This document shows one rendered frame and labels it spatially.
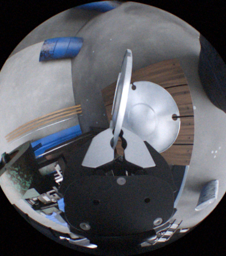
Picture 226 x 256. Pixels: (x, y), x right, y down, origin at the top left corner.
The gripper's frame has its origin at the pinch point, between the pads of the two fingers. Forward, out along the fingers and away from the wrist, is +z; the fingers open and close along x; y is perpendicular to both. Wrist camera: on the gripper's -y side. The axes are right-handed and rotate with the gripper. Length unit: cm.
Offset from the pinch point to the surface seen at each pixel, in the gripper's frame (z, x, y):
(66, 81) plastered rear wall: 167, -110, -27
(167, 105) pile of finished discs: 11.1, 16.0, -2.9
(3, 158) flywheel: -17, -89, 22
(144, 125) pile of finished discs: 15.3, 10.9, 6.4
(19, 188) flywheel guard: -21, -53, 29
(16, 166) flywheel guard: -9, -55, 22
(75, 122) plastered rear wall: 148, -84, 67
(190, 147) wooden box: 2.1, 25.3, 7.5
